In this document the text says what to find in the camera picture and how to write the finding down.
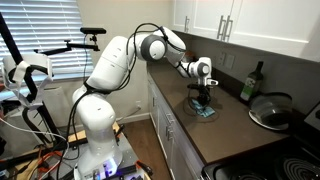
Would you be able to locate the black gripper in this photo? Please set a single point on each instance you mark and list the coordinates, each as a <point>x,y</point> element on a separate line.
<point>202,91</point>

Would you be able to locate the blue cloth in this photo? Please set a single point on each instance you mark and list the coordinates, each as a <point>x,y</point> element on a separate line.
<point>205,111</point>

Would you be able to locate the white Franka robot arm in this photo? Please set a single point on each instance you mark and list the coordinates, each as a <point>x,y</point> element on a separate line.
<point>100,116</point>

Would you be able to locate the white lower cabinet unit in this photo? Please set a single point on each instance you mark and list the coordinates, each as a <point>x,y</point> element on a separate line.
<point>166,133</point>

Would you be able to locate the green wine bottle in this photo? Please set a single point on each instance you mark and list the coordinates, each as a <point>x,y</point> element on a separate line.
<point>250,85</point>

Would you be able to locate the white upper cabinet door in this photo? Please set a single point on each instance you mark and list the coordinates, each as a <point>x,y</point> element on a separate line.
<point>183,11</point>
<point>210,16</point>
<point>276,23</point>

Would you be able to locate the black electric stove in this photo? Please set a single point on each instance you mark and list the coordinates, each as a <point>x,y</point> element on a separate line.
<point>266,160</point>

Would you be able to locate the red and black clamp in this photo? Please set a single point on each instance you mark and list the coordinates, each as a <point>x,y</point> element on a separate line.
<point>144,166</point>

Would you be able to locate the grey robot mounting table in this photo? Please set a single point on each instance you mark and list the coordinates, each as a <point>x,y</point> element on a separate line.
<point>128,156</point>

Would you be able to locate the white bin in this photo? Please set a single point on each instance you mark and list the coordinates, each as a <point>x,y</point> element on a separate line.
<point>58,106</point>

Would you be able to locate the white window blinds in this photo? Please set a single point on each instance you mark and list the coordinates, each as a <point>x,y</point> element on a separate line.
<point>43,20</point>

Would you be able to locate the black tripod pole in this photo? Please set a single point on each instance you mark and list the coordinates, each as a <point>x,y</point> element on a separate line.
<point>20,63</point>

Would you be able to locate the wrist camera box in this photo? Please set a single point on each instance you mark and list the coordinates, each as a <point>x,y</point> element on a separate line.
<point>212,82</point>

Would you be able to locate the white low wall outlet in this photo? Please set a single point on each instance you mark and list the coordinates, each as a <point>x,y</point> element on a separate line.
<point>138,104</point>

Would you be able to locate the black stereo camera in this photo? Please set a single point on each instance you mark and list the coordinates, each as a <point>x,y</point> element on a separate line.
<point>93,31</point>

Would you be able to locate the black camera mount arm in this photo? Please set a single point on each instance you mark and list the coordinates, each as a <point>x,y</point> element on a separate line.
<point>76,46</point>

